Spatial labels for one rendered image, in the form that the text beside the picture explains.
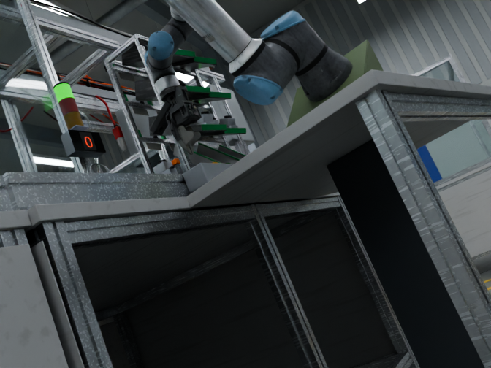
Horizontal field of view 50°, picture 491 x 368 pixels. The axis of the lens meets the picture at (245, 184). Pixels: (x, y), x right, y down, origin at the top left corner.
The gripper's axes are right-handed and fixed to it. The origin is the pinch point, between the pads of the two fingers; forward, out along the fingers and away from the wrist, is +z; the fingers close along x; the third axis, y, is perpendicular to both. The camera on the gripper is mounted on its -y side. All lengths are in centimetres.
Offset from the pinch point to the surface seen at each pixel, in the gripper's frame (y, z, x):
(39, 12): -63, -105, 27
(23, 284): 13, 34, -80
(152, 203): 15, 23, -46
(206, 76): -64, -98, 158
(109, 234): 14, 28, -60
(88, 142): -20.0, -12.8, -19.1
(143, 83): -22, -42, 23
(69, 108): -21.0, -24.9, -20.8
